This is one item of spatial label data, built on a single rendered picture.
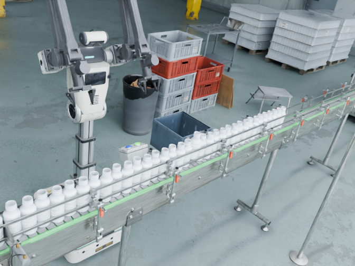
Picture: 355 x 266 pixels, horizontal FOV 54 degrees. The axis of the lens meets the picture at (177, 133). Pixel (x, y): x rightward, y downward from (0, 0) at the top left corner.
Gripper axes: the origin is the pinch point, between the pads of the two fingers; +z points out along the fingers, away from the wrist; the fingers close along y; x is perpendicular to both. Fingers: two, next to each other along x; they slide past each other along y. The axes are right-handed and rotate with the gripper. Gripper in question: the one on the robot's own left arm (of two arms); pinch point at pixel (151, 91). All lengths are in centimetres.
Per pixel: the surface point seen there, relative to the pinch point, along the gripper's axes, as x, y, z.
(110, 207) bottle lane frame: -25, -58, 48
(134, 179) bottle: -25, -42, 40
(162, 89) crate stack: 155, 146, 2
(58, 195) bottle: -29, -82, 33
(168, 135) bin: 21.1, 24.2, 33.2
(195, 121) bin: 22, 55, 29
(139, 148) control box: -15.0, -28.4, 28.0
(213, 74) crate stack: 163, 252, -4
